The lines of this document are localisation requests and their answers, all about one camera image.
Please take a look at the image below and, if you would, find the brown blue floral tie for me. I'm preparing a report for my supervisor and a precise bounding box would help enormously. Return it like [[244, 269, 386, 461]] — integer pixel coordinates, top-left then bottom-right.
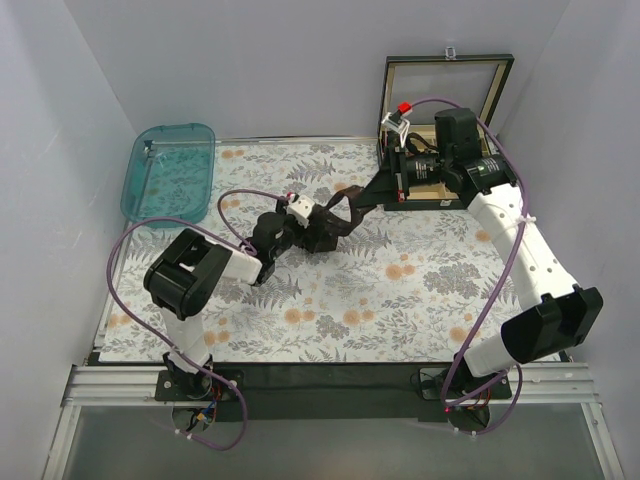
[[314, 185, 376, 241]]

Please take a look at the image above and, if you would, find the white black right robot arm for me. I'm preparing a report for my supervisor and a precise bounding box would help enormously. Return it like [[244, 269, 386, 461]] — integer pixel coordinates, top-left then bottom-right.
[[364, 101, 604, 407]]

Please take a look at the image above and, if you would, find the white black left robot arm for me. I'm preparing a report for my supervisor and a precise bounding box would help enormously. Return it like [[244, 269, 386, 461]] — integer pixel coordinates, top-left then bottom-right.
[[143, 205, 350, 400]]

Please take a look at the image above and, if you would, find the floral patterned table mat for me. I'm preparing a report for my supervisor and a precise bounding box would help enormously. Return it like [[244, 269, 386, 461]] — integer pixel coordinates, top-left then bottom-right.
[[98, 142, 561, 364]]

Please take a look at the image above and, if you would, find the dark green tie box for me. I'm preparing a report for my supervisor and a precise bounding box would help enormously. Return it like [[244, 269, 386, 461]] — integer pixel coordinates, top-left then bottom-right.
[[377, 48, 516, 211]]

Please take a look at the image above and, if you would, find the teal transparent plastic tray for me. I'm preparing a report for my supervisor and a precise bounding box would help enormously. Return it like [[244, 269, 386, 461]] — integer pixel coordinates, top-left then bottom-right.
[[120, 123, 216, 223]]

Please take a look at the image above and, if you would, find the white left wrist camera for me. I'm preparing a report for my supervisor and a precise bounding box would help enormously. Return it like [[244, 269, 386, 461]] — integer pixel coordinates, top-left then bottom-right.
[[285, 192, 315, 228]]

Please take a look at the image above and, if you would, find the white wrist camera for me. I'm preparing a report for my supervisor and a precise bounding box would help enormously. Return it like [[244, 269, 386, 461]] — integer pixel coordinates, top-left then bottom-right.
[[285, 192, 315, 228], [381, 102, 412, 148]]

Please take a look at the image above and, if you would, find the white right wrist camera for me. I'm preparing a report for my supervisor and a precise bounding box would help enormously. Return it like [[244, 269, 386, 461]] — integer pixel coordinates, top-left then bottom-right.
[[381, 102, 412, 148]]

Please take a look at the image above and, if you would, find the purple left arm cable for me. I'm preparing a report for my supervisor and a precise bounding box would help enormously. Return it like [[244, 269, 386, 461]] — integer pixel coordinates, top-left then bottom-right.
[[108, 189, 291, 451]]

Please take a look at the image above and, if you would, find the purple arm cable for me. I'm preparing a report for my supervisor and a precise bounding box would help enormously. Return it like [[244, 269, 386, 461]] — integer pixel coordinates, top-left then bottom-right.
[[409, 97, 539, 437], [108, 189, 291, 451]]

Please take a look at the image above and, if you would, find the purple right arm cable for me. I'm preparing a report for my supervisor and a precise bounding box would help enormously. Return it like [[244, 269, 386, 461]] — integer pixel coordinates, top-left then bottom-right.
[[409, 97, 539, 437]]

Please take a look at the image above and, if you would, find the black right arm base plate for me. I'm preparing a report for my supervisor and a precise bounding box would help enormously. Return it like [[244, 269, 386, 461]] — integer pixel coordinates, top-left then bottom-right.
[[410, 366, 512, 400]]

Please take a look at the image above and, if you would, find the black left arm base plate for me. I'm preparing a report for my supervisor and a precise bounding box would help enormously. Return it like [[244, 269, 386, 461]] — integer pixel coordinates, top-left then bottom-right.
[[153, 369, 238, 402]]

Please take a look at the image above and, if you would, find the aluminium frame rail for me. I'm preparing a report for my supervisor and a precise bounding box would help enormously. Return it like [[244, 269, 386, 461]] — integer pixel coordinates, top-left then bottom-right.
[[44, 362, 625, 479]]

